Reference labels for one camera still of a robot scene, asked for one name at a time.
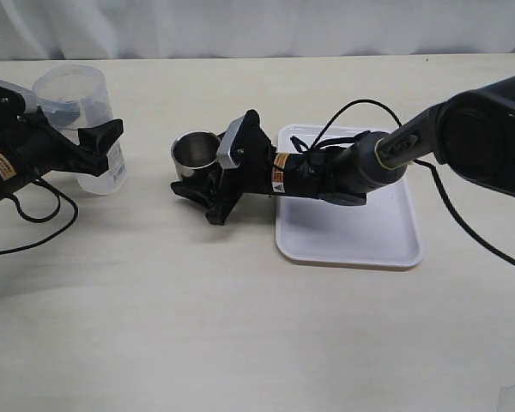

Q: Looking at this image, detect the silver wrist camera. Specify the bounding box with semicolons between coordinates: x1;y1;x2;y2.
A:
216;116;245;170
9;84;39;114

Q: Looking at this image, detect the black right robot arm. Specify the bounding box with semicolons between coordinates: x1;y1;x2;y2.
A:
171;76;515;225

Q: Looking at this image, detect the stainless steel cup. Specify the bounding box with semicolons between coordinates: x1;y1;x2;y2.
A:
170;130;221;180

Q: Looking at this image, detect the white rectangular plastic tray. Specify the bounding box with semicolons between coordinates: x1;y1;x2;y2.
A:
275;124;425;272

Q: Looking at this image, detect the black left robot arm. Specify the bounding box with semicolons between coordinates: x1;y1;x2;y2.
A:
0;80;124;201

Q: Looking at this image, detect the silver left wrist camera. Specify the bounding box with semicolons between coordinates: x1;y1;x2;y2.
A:
9;84;39;114

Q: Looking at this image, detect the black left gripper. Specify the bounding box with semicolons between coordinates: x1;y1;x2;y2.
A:
0;80;124;189

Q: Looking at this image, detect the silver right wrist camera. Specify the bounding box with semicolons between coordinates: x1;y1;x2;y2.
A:
216;116;245;170

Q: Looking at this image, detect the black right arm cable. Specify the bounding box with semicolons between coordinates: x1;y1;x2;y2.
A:
289;99;515;276

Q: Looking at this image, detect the clear plastic measuring cup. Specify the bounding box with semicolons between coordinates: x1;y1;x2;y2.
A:
32;64;127;196

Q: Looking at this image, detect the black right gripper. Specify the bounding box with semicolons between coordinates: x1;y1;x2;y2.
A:
170;109;276;226

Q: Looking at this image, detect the white backdrop curtain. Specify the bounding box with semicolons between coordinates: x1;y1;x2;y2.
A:
0;1;515;60

